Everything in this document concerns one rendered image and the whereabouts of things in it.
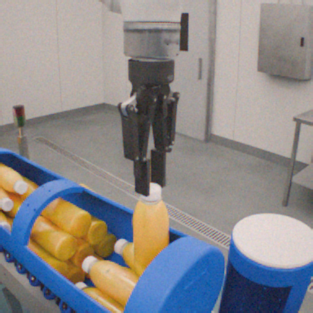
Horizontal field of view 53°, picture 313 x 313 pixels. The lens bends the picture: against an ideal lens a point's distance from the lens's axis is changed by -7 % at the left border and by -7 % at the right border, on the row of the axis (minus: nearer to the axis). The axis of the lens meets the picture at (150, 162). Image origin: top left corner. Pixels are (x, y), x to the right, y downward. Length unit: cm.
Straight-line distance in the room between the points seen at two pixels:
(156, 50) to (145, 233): 33
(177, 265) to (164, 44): 37
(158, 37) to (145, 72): 6
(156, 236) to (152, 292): 11
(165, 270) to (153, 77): 33
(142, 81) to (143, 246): 31
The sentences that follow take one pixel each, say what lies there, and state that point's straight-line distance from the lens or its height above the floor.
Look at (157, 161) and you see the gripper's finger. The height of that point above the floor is 139.
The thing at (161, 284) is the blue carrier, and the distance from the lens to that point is 59.
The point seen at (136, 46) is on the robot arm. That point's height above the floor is 159.
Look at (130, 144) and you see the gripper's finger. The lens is 53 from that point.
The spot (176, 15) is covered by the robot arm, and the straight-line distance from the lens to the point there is 52.
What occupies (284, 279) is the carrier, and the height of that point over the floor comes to 99.
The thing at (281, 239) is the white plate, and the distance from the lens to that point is 105.
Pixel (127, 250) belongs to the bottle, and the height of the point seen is 113.
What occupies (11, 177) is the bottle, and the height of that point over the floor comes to 118.
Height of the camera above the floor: 162
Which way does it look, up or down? 23 degrees down
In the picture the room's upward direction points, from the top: straight up
